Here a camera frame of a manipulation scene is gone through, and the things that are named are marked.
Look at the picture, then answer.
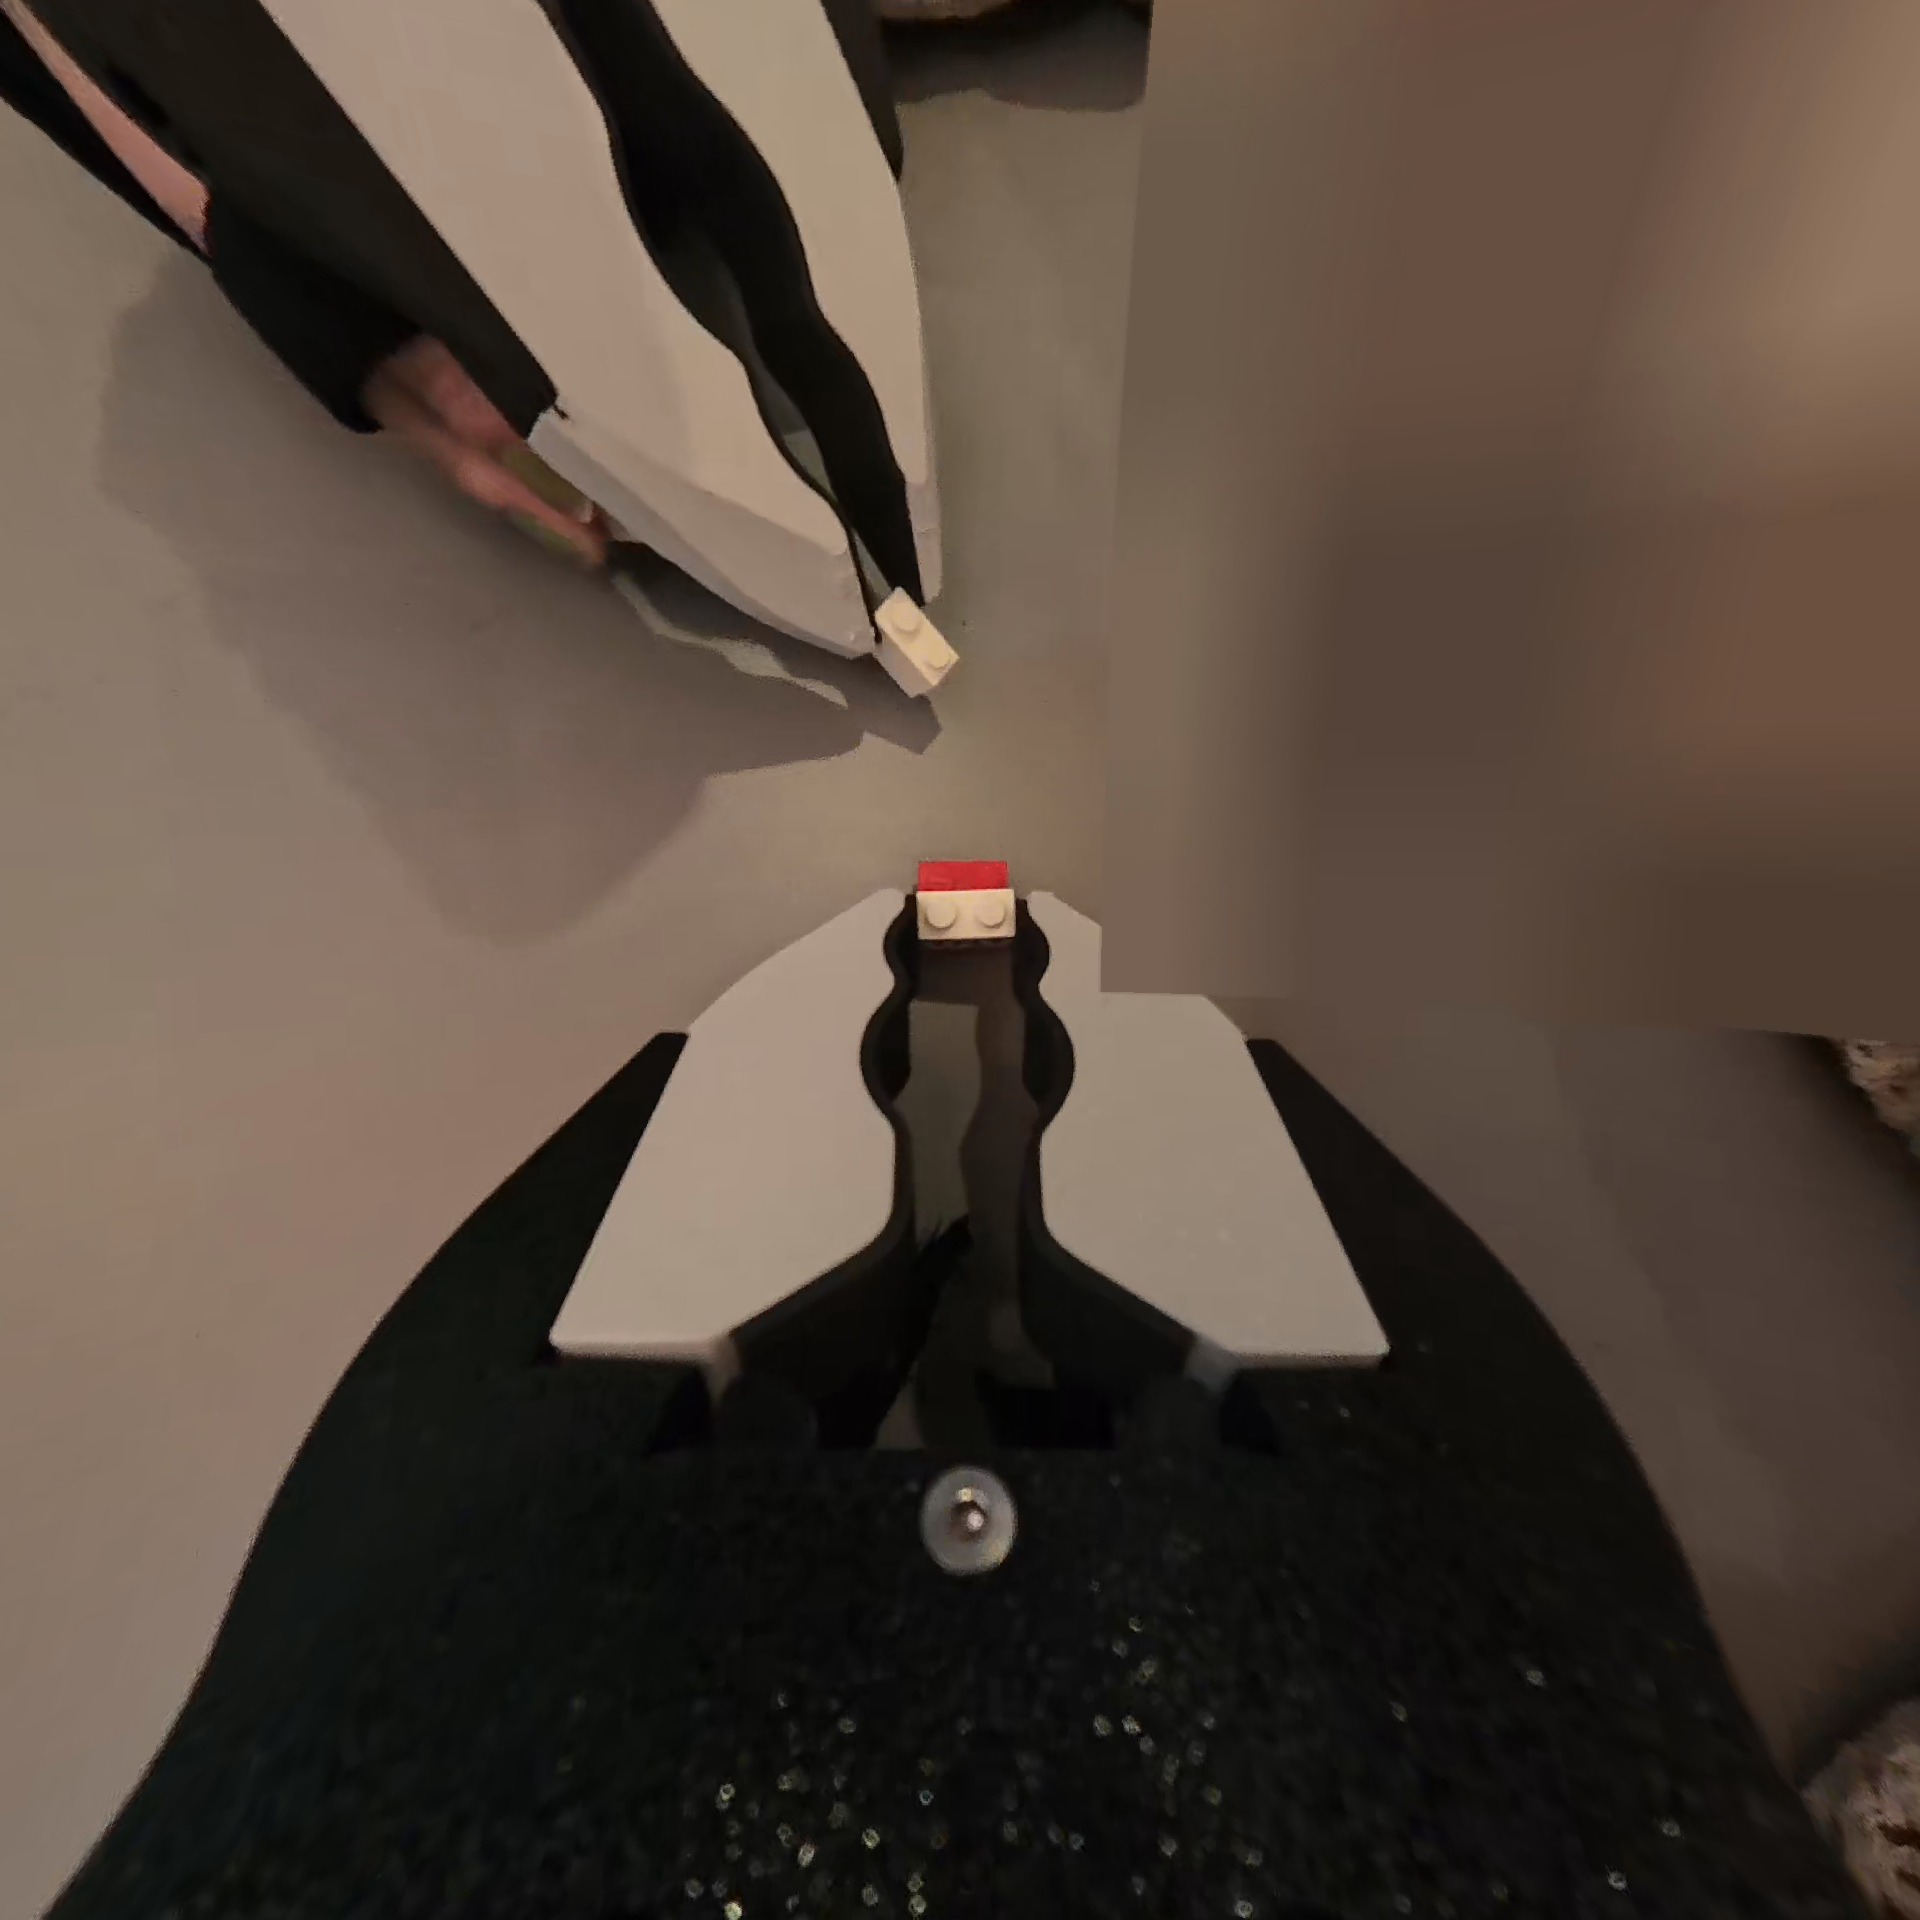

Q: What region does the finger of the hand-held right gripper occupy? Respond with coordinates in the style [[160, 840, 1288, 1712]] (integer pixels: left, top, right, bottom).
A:
[[600, 0, 951, 605], [263, 0, 877, 658]]

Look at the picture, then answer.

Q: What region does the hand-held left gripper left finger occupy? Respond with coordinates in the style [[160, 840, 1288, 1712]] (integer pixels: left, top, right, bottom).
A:
[[546, 885, 921, 1391]]

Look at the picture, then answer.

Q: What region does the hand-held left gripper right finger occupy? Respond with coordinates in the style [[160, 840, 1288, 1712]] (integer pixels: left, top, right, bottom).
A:
[[1020, 891, 1393, 1393]]

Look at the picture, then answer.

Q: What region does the red and white lego block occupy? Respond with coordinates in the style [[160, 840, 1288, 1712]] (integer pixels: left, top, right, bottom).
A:
[[913, 858, 1020, 948]]

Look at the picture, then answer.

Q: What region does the small white lego plate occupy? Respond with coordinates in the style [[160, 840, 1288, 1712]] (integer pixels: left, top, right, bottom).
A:
[[874, 585, 963, 703]]

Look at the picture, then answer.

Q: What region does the person's right hand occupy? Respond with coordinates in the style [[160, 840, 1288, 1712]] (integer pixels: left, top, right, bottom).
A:
[[363, 335, 611, 570]]

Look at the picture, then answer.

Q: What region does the pale speckled object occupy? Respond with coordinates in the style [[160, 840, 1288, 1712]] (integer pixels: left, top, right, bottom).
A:
[[1800, 1703, 1920, 1920], [1837, 1035, 1920, 1161]]

